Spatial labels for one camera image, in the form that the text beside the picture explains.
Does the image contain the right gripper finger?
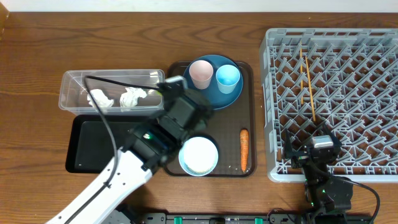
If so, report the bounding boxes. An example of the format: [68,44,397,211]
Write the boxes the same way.
[284,129,293,159]
[313,123,335,139]

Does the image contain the light blue bowl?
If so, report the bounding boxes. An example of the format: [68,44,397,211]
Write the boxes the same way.
[178,136,220,177]

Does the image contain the orange carrot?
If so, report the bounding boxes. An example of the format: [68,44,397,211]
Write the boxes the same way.
[239,129,249,172]

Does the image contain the white paper ball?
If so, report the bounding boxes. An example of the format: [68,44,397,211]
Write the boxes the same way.
[119,87,147,112]

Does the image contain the white tissue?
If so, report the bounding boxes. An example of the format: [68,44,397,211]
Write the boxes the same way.
[90,89,114,108]

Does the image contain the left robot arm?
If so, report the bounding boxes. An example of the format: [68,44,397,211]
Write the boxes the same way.
[49,83,213,223]

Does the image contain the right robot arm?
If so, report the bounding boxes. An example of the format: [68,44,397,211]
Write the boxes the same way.
[284,125,353,223]

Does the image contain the grey dishwasher rack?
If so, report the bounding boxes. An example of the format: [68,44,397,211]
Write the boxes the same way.
[259,28,397,183]

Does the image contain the black waste tray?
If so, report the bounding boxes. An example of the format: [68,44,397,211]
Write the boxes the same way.
[65,114,147,174]

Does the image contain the right wooden chopstick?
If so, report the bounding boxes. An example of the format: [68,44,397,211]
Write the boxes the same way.
[305,57,316,122]

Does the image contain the wooden chopstick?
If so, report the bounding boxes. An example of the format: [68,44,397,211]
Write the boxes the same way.
[299,42,304,105]
[305,57,316,122]

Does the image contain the pink cup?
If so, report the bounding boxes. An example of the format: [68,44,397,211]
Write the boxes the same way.
[188,60,213,90]

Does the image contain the dark blue plate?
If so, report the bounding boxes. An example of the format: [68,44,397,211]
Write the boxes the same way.
[183,55,244,110]

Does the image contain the brown serving tray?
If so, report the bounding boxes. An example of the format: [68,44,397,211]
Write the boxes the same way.
[161,60,257,178]

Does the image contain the light blue cup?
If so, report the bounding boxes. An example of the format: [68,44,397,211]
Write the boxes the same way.
[216,65,241,94]

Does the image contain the left wooden chopstick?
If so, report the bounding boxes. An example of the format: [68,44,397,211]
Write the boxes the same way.
[299,42,304,105]

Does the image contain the clear plastic bin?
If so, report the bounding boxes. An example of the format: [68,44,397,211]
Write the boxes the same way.
[58,69,165,116]

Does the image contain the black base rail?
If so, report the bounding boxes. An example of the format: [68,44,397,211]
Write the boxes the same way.
[103,205,377,224]

